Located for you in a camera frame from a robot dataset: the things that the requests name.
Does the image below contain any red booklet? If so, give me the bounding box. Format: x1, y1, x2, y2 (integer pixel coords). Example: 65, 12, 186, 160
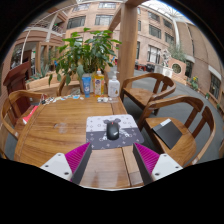
22, 105, 40, 125

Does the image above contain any grey white patterned mouse pad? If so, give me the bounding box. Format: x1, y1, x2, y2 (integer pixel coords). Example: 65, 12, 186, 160
85, 114, 145, 151

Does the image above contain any white pump bottle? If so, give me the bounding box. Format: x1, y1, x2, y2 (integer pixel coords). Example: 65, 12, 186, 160
107, 70, 121, 99

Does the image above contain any green potted plant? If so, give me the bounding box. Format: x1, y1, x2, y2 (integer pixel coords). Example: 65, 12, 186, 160
48, 27, 123, 95

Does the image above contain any white statue on pedestal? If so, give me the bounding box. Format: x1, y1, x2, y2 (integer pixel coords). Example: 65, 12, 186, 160
156, 49, 174, 78

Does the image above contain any dark bust statue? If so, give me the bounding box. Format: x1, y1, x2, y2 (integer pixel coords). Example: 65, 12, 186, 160
11, 49, 24, 70

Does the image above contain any yellow bottle with orange cap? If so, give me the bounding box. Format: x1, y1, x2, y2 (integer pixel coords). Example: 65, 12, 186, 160
93, 68, 106, 98

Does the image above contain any clear plastic box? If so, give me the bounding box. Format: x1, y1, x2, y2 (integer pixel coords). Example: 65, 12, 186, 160
97, 96, 119, 104

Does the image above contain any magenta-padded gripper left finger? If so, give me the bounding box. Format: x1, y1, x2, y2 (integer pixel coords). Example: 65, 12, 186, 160
39, 142, 93, 185

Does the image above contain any wooden planter box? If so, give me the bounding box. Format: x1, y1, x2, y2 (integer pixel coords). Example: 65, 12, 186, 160
25, 74, 73, 98

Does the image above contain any dark red wooden podium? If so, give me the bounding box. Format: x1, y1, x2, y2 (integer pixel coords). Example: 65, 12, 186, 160
2, 60, 33, 116

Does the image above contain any black folder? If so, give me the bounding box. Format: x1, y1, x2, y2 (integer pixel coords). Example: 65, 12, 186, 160
152, 118, 184, 150

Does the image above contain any wooden armchair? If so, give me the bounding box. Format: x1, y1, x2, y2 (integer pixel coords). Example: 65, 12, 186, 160
137, 94, 205, 168
56, 74, 84, 97
186, 105, 217, 168
119, 72, 177, 111
0, 89, 46, 158

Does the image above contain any blue squeeze tube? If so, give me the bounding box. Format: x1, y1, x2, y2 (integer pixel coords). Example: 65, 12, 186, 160
81, 76, 93, 99

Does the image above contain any black computer mouse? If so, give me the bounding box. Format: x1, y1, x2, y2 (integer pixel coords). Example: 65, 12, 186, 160
106, 121, 121, 141

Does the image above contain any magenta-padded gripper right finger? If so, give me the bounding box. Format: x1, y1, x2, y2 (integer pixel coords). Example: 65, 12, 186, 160
132, 142, 184, 186

